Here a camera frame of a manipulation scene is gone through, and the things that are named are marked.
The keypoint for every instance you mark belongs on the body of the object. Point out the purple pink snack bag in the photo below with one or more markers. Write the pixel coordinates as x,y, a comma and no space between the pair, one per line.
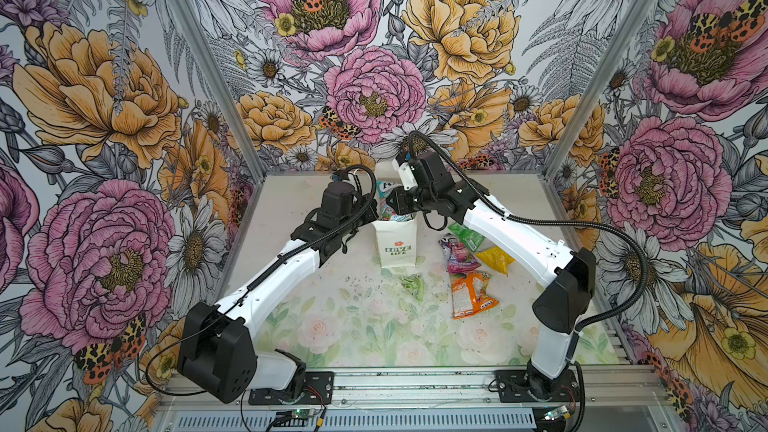
458,256

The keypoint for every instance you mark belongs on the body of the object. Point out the aluminium front rail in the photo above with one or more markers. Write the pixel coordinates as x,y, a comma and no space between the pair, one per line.
623,386

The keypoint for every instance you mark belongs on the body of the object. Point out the small green candy wrapper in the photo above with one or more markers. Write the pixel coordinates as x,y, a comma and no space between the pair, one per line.
414,285

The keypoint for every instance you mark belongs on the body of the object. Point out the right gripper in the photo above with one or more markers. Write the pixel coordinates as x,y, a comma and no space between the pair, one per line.
400,203

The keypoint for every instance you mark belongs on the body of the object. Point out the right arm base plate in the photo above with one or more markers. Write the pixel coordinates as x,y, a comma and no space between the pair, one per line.
529,386

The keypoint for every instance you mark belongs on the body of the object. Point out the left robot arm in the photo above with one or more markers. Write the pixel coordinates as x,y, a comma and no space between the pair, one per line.
218,350

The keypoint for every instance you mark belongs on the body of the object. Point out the orange snack bag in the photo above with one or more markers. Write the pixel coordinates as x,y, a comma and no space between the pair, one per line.
469,295

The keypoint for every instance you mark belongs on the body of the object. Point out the white paper bag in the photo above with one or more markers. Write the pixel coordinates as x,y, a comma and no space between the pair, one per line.
396,243

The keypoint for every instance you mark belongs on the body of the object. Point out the yellow snack bag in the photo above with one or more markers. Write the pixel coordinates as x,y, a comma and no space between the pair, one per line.
496,259

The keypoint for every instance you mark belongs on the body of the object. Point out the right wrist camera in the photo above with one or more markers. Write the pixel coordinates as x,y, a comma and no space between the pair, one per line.
405,173

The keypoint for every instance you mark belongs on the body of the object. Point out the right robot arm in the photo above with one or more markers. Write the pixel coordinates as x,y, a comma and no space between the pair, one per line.
567,276

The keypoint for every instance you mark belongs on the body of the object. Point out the green snack bag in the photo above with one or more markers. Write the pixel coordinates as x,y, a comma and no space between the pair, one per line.
471,239

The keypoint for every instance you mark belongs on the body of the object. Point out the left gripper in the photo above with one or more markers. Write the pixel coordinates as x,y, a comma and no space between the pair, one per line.
369,204

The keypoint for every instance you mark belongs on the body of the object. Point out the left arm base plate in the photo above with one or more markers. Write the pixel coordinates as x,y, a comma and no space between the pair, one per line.
311,388

